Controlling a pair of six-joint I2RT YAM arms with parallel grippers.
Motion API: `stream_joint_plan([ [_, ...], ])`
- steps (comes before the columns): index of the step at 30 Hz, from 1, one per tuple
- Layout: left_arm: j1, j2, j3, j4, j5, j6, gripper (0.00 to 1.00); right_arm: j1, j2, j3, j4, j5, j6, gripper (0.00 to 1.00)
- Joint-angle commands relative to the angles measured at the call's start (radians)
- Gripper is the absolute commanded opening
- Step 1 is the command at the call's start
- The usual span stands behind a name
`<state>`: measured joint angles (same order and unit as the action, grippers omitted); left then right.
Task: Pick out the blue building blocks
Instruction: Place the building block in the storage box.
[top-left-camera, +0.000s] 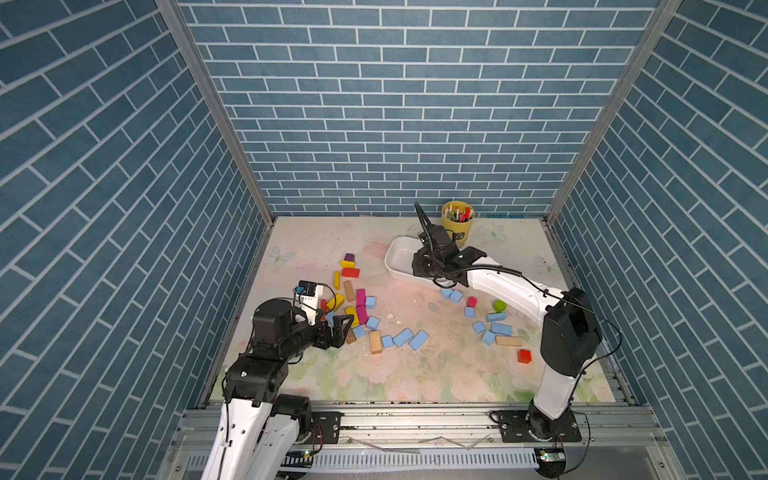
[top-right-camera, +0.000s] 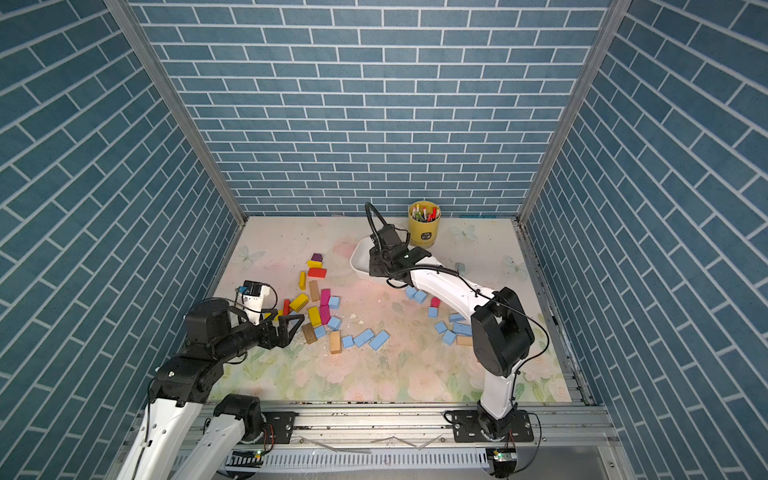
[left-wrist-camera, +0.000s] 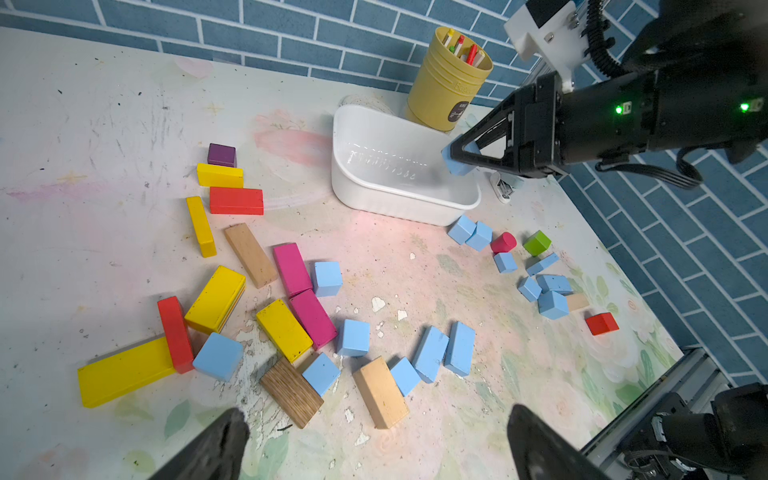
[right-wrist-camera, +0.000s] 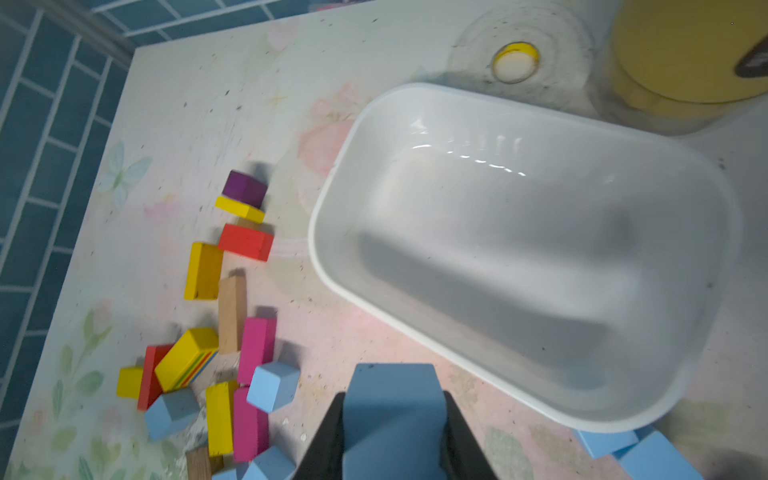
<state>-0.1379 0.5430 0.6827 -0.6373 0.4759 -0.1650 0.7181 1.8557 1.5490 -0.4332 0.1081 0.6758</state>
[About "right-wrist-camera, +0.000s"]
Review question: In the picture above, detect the blue cube beside magenta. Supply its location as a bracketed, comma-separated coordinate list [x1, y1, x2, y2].
[246, 361, 300, 413]

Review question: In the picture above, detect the natural wood long block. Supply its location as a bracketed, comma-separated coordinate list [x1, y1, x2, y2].
[218, 275, 247, 355]

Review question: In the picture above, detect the thin red block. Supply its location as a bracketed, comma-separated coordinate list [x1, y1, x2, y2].
[137, 344, 173, 412]

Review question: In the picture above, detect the blue cube by yellow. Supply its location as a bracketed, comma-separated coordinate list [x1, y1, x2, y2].
[242, 446, 296, 480]

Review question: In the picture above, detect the magenta block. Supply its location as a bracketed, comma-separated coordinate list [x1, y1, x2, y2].
[237, 318, 277, 385]
[233, 387, 270, 463]

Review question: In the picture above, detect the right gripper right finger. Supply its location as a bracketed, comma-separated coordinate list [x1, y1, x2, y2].
[440, 391, 498, 480]

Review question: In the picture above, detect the small yellow flat block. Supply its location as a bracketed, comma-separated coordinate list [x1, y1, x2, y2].
[215, 196, 265, 224]

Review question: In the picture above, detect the white rectangular dish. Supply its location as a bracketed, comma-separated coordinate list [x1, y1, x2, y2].
[308, 83, 743, 433]

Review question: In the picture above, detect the purple block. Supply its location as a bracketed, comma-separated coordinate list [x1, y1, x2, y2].
[222, 170, 268, 209]

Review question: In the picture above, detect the yellow rainbow block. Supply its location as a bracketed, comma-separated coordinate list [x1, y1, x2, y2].
[154, 327, 219, 393]

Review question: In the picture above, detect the red rectangular block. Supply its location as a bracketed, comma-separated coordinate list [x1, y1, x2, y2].
[218, 224, 274, 262]

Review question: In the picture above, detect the yellow pen cup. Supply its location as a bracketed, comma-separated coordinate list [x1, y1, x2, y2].
[588, 1, 767, 135]

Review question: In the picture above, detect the yellow upright block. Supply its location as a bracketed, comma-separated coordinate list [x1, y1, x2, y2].
[184, 242, 223, 301]

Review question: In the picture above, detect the blue cube left cluster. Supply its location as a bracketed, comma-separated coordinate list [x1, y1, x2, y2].
[144, 388, 200, 441]

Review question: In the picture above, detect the upper magenta block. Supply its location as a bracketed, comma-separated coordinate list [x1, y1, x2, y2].
[237, 318, 277, 385]

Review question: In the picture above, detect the brown wood block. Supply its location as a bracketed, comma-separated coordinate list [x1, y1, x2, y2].
[185, 444, 224, 480]

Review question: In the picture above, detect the yellow block lower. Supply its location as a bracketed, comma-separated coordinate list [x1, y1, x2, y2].
[205, 380, 239, 456]

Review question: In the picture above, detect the lower magenta block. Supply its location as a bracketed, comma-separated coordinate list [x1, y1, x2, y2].
[233, 387, 270, 463]

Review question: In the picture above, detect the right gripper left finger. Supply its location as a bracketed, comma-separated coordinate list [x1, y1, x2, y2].
[292, 392, 346, 480]

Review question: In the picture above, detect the blue cube pair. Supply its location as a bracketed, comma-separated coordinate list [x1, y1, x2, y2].
[613, 426, 703, 480]
[573, 430, 638, 459]

